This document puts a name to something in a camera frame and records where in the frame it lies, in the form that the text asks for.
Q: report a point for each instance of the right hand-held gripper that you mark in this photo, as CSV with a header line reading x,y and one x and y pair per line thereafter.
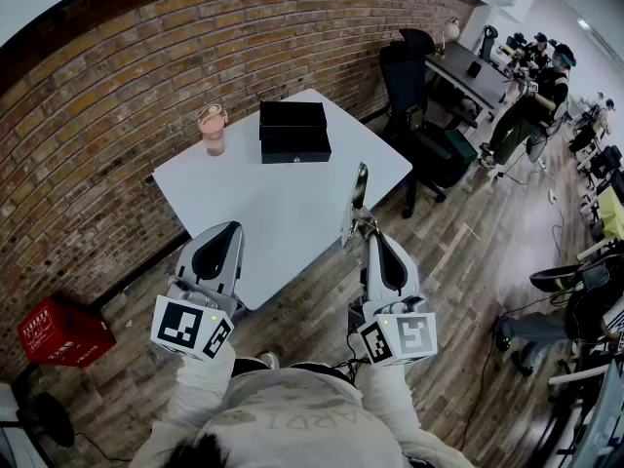
x,y
414,334

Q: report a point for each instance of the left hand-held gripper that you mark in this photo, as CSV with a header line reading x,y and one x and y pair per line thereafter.
x,y
178,327

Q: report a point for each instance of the clear glass piece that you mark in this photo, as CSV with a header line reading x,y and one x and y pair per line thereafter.
x,y
360,188

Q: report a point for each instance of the person's left forearm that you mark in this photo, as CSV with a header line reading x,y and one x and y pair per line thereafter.
x,y
195,398

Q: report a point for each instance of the person's right forearm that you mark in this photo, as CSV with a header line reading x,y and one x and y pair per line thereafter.
x,y
390,393

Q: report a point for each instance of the person's shoe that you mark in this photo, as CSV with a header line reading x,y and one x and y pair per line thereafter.
x,y
268,360

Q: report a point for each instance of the pink drinking bottle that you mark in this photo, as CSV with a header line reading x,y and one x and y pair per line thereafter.
x,y
213,134

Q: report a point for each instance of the green storage box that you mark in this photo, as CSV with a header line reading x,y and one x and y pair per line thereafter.
x,y
462,146

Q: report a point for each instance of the black swivel chair grey base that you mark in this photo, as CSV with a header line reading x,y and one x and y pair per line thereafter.
x,y
536,332

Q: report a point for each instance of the person's torso beige sweatshirt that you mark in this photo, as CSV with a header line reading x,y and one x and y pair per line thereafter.
x,y
292,417

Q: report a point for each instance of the red plastic crate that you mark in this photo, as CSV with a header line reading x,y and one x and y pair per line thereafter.
x,y
63,334

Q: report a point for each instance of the white floor socket strip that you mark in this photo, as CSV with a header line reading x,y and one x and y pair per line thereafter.
x,y
552,196

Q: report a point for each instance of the black office chair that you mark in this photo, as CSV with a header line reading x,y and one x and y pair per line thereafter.
x,y
404,81

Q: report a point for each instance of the black floor fan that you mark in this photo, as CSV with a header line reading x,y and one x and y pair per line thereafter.
x,y
542,146

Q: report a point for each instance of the dark grey desk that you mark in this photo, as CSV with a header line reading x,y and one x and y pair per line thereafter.
x,y
468,83

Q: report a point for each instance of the small black box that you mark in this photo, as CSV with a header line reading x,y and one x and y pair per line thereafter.
x,y
473,70

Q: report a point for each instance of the yellow-green panel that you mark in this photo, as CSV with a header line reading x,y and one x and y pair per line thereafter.
x,y
612,212

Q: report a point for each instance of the black round stand base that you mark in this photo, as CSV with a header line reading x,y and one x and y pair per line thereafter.
x,y
51,419

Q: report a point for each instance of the white desk lamp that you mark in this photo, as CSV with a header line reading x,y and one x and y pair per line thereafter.
x,y
452,28

